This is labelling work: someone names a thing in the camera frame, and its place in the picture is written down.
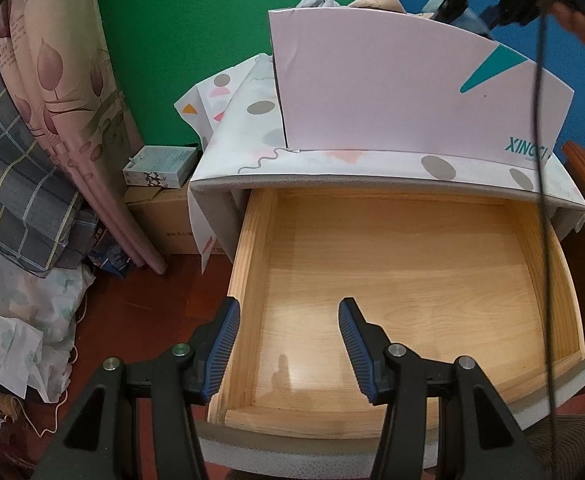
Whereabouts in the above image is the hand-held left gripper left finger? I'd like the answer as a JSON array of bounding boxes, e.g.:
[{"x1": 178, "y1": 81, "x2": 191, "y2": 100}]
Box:
[{"x1": 32, "y1": 296, "x2": 242, "y2": 480}]

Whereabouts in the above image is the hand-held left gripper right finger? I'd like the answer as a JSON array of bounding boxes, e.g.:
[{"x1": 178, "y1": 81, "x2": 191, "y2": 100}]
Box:
[{"x1": 338, "y1": 297, "x2": 538, "y2": 480}]

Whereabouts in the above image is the light blue sock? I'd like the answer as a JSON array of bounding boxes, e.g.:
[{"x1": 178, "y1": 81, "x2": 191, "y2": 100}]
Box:
[{"x1": 417, "y1": 2, "x2": 495, "y2": 41}]

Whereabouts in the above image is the wooden drawer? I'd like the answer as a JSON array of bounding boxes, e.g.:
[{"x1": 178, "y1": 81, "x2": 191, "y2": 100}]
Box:
[{"x1": 197, "y1": 185, "x2": 585, "y2": 468}]

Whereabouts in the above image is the white cardboard box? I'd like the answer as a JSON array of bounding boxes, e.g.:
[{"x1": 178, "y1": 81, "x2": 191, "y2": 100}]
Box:
[{"x1": 267, "y1": 4, "x2": 575, "y2": 167}]

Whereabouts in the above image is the person's right hand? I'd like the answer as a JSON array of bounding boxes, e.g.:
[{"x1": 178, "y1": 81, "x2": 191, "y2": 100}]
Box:
[{"x1": 552, "y1": 0, "x2": 585, "y2": 66}]

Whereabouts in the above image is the brown cardboard box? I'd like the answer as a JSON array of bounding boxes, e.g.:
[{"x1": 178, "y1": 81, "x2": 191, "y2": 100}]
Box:
[{"x1": 124, "y1": 185, "x2": 223, "y2": 257}]

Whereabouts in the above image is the dark blue packet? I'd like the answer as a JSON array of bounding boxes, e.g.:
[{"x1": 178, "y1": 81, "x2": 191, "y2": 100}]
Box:
[{"x1": 87, "y1": 230, "x2": 136, "y2": 277}]

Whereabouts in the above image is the small printed box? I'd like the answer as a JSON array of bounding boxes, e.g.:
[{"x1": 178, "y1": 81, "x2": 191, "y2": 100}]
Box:
[{"x1": 122, "y1": 145, "x2": 199, "y2": 189}]

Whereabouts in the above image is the white floral cloth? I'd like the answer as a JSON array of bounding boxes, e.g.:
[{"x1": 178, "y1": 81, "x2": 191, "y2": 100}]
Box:
[{"x1": 0, "y1": 245, "x2": 96, "y2": 403}]

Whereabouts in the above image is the white patterned cabinet cloth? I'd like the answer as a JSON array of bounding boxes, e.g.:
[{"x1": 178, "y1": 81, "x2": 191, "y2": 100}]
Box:
[{"x1": 174, "y1": 52, "x2": 585, "y2": 275}]

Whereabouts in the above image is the dark grey cloth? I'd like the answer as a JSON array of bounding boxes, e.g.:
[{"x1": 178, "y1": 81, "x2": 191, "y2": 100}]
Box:
[{"x1": 519, "y1": 412, "x2": 585, "y2": 480}]

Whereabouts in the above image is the grey plaid blanket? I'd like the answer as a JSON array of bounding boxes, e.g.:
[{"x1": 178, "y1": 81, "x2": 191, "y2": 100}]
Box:
[{"x1": 0, "y1": 25, "x2": 98, "y2": 273}]

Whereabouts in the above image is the pink floral quilt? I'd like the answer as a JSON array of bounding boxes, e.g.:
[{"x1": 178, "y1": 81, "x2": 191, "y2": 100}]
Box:
[{"x1": 0, "y1": 0, "x2": 167, "y2": 275}]

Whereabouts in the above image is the black cable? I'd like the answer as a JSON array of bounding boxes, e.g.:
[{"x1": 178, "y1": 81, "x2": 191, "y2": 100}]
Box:
[{"x1": 532, "y1": 0, "x2": 560, "y2": 413}]

